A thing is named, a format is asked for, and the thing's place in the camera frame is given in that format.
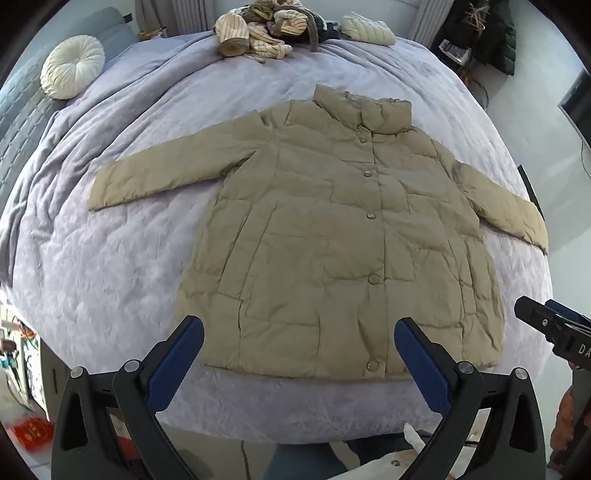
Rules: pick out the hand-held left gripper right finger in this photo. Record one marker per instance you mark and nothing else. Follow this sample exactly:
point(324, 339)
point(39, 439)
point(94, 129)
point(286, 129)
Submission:
point(422, 369)

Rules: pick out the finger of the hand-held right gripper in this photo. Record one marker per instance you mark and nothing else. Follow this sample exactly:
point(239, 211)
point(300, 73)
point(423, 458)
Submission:
point(531, 311)

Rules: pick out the grey pleated curtain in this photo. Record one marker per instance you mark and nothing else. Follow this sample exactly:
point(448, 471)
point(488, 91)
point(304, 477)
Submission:
point(429, 21)
point(184, 18)

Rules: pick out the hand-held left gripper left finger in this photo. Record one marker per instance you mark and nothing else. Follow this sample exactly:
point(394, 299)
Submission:
point(178, 355)

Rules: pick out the cream quilted jacket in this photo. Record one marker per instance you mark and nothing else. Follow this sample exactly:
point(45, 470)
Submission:
point(367, 27)

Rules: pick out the dark grey garment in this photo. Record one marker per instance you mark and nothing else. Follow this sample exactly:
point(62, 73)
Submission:
point(318, 32)

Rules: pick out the khaki puffer jacket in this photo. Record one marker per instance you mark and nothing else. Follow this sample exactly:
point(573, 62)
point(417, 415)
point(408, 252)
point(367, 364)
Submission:
point(323, 230)

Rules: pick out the round white pleated pillow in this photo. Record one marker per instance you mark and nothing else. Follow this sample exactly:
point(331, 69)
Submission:
point(71, 67)

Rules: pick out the lilac plush blanket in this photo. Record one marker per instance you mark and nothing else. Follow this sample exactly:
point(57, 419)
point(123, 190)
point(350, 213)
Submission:
point(138, 254)

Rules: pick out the person's blue jeans leg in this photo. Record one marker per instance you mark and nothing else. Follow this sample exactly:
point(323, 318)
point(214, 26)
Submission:
point(304, 459)

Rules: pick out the dark green hanging coat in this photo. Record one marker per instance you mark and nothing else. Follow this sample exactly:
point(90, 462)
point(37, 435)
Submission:
point(498, 37)

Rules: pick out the person's right hand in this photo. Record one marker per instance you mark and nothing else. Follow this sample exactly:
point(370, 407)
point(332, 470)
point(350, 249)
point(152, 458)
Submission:
point(563, 415)

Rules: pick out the small printed box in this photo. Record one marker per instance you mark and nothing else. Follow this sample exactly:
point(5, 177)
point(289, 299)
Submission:
point(455, 51)

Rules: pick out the red box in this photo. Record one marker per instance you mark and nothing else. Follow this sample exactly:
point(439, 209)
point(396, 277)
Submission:
point(32, 431)

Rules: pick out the cream striped fleece clothes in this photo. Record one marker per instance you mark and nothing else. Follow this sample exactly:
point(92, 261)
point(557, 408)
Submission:
point(249, 32)

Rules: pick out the black flat screen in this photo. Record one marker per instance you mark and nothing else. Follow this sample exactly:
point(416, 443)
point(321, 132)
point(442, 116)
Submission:
point(577, 106)

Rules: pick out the grey quilted headboard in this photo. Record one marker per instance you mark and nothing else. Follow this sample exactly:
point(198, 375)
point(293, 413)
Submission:
point(18, 115)

